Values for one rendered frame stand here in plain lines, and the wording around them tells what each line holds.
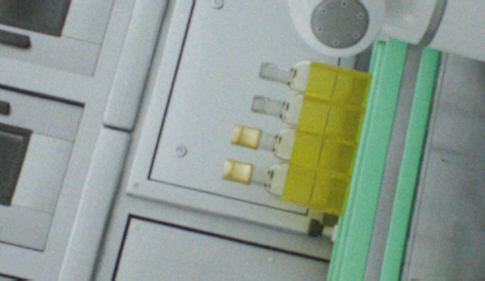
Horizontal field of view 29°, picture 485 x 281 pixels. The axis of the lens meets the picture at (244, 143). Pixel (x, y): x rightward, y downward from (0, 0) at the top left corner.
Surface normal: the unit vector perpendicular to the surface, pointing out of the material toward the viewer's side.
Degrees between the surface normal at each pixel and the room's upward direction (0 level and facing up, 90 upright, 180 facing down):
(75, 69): 90
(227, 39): 91
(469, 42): 93
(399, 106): 90
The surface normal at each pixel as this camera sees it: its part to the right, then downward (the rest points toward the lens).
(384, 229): 0.04, -0.25
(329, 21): -0.19, 0.54
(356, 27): 0.11, 0.52
